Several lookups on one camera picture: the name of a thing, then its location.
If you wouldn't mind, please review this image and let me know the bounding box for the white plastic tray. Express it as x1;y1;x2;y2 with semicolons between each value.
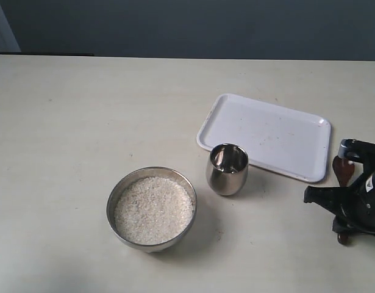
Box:
196;93;331;183

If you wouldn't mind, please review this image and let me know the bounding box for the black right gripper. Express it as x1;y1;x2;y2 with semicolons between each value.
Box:
304;139;375;235

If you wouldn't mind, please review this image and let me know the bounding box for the stainless steel cup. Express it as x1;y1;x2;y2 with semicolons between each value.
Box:
205;143;249;196

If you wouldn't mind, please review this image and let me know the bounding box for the steel bowl of rice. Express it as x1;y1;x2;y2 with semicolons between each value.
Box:
105;167;197;253

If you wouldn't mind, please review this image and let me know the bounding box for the brown wooden spoon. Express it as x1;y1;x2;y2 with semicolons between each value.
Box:
332;156;355;246

